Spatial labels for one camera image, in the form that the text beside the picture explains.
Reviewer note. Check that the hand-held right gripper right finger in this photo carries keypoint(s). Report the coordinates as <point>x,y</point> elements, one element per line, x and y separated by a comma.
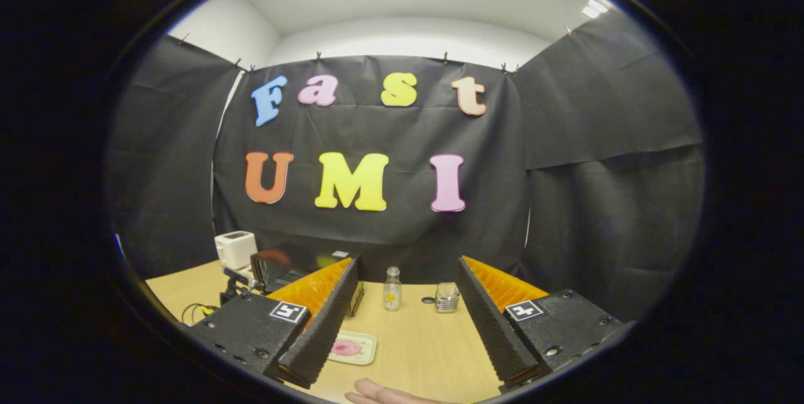
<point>493,338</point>

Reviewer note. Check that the row of black cloth clips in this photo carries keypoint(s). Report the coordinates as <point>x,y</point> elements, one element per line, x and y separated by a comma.
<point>318,55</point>

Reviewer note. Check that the black electric oven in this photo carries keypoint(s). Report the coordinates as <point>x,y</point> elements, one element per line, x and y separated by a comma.
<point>295,262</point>

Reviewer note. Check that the white toaster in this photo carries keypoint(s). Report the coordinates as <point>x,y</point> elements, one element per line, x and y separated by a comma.
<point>235,250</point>

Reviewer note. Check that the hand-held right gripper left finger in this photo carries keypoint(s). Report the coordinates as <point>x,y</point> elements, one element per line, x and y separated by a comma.
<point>326,335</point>

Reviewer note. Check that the clear glass bottle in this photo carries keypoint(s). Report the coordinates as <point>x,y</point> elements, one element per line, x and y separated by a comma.
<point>392,294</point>

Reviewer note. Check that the small ceiling light panel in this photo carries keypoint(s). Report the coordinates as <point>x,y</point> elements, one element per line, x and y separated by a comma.
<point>593,8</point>

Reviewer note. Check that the pink ham slice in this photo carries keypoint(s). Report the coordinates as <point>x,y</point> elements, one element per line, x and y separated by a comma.
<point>347,347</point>

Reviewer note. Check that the cream square plate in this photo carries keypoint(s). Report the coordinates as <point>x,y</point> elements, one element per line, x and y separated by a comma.
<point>364,354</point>

